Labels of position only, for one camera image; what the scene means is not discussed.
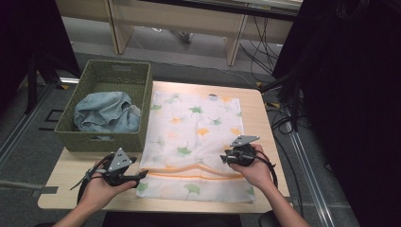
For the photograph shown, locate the light wooden desk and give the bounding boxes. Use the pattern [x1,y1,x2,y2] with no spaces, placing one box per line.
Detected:
[55,0,305,67]

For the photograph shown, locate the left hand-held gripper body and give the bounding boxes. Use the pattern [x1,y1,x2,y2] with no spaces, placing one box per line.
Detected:
[103,147,140,187]

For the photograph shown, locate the person's right hand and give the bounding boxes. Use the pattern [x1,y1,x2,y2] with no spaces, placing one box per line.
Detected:
[228,144,276,192]

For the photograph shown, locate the black metal stand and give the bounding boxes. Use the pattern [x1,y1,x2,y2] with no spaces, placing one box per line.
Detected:
[258,71,301,133]
[24,52,65,115]

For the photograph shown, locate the grey tape strip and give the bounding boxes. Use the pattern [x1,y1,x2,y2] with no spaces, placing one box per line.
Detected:
[30,185,60,199]

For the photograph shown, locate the metal floor rail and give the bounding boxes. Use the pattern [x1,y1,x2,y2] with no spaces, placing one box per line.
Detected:
[287,128,336,227]
[0,80,61,169]

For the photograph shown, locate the white leaf-print cloth bag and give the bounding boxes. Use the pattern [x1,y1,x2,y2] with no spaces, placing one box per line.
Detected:
[135,90,257,203]

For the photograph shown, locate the bundle of black floor cables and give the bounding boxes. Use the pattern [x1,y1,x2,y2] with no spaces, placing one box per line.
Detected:
[238,15,287,90]

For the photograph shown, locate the light blue denim jeans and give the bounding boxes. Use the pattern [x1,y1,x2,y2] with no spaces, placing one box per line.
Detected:
[73,91,142,133]

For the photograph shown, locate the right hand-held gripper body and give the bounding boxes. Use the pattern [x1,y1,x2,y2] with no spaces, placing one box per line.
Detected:
[224,134,261,167]

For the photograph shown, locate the green woven basket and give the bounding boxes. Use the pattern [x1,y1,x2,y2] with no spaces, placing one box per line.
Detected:
[54,59,154,153]

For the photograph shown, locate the person's dark clothing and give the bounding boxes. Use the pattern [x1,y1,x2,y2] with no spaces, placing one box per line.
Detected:
[102,211,244,227]

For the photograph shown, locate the black curtain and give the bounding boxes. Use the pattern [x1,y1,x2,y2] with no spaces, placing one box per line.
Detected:
[0,0,81,112]
[272,0,401,227]

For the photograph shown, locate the person's left hand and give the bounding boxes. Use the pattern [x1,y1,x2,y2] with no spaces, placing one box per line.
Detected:
[77,161,138,212]

